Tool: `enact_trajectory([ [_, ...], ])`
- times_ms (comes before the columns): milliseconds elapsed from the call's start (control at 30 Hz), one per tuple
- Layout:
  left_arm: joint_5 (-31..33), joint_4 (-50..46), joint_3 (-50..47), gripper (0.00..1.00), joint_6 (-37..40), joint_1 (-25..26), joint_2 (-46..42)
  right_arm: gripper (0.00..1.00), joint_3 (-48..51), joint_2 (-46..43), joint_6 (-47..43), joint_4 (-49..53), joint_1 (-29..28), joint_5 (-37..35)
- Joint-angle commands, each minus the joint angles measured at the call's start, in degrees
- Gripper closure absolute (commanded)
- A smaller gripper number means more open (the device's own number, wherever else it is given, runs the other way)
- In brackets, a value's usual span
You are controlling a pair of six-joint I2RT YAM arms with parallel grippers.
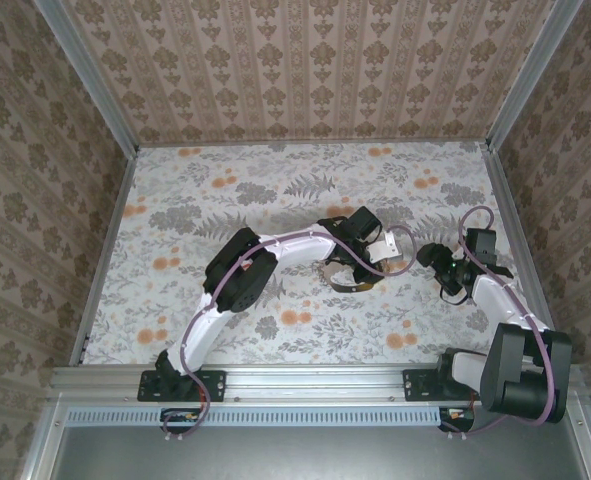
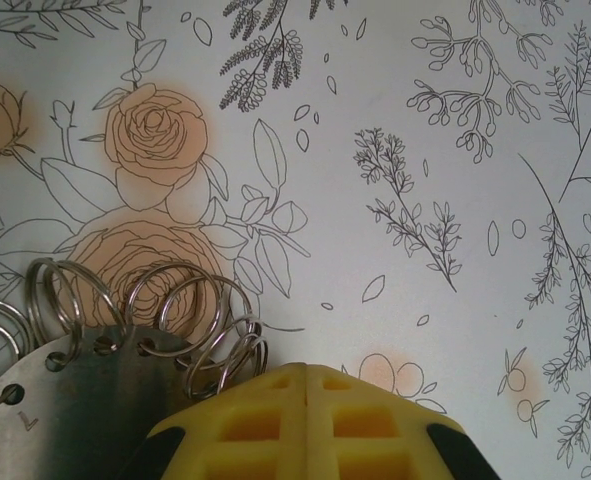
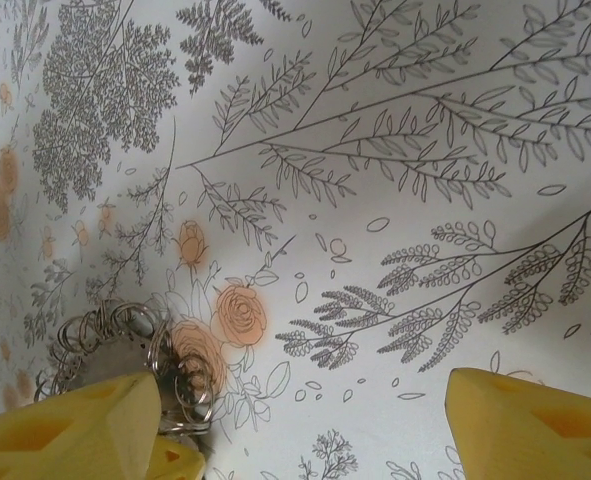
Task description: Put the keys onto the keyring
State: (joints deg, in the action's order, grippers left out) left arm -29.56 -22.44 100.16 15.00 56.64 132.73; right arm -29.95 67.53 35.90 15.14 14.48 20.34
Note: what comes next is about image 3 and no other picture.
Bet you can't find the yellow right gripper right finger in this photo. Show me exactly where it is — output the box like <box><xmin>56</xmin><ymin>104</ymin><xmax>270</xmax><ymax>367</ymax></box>
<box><xmin>444</xmin><ymin>367</ymin><xmax>591</xmax><ymax>480</ymax></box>

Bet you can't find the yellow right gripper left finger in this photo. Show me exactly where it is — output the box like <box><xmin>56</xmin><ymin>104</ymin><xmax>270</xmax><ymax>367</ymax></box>
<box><xmin>0</xmin><ymin>372</ymin><xmax>207</xmax><ymax>480</ymax></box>

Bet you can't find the silver keyring chain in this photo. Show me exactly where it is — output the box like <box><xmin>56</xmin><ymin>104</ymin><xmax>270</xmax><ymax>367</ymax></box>
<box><xmin>34</xmin><ymin>298</ymin><xmax>221</xmax><ymax>441</ymax></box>

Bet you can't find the floral print table cloth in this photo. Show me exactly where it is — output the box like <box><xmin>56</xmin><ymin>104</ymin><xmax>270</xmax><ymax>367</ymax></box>
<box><xmin>0</xmin><ymin>0</ymin><xmax>591</xmax><ymax>480</ymax></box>

